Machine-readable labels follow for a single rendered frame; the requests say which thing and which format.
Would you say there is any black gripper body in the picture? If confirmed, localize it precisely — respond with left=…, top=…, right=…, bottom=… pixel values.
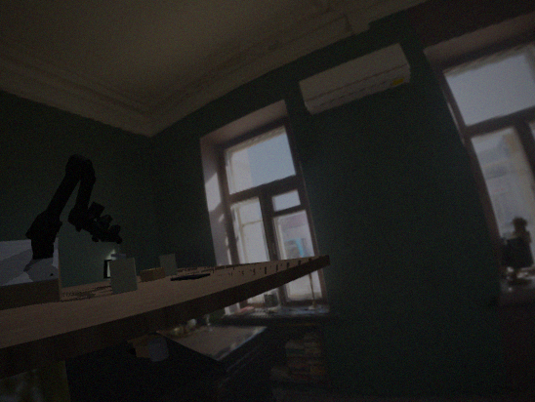
left=90, top=221, right=121, bottom=242

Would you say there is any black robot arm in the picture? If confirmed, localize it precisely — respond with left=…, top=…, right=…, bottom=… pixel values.
left=25, top=154, right=113, bottom=260

